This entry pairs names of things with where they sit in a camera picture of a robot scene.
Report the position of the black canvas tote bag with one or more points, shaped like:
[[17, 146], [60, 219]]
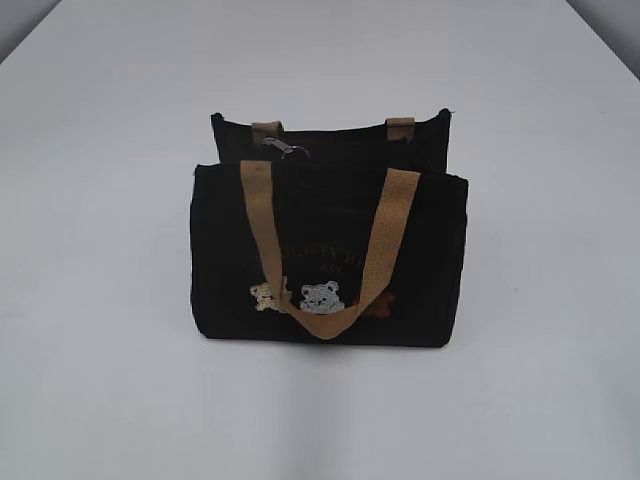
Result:
[[271, 237]]

